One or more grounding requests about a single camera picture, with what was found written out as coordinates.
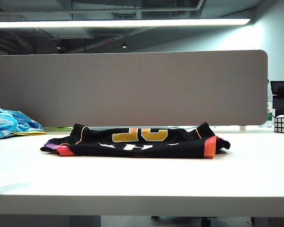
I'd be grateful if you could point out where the black basketball jersey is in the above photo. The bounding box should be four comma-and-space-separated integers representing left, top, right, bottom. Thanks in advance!
40, 122, 231, 159

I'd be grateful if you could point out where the light blue jersey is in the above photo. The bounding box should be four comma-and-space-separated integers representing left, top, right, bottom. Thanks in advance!
0, 107, 45, 140

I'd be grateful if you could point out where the grey-brown desk divider panel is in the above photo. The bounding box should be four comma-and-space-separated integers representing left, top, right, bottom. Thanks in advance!
0, 49, 268, 128

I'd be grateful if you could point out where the green flat item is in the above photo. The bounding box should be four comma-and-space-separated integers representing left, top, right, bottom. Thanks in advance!
44, 126, 74, 131

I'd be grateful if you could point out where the long ceiling light strip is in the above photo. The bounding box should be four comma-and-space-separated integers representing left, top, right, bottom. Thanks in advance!
0, 18, 251, 28

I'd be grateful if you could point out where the yellow cloth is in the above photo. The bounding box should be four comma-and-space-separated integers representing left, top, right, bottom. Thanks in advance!
11, 130, 46, 136

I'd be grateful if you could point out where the green and white box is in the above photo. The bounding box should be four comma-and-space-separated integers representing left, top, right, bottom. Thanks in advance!
266, 100, 275, 122

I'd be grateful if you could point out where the grey under-desk cabinet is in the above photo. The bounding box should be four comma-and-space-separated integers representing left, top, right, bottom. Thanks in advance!
250, 217, 284, 227

